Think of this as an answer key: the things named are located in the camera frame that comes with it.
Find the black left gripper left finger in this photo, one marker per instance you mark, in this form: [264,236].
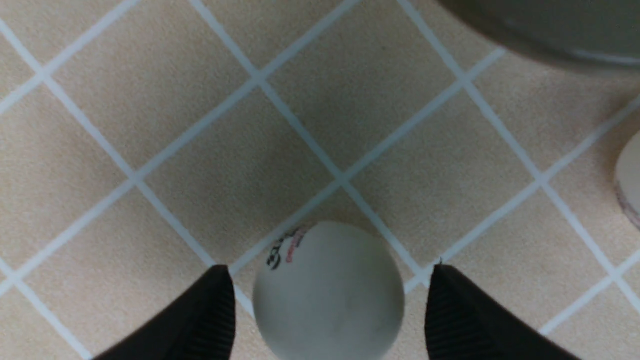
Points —
[199,325]

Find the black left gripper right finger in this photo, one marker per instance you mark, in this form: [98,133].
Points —
[462,322]

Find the white ball with logo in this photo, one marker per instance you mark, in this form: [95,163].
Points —
[627,180]

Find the checkered beige tablecloth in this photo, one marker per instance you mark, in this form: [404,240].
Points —
[143,141]

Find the olive plastic bin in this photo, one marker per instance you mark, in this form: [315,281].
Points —
[587,34]

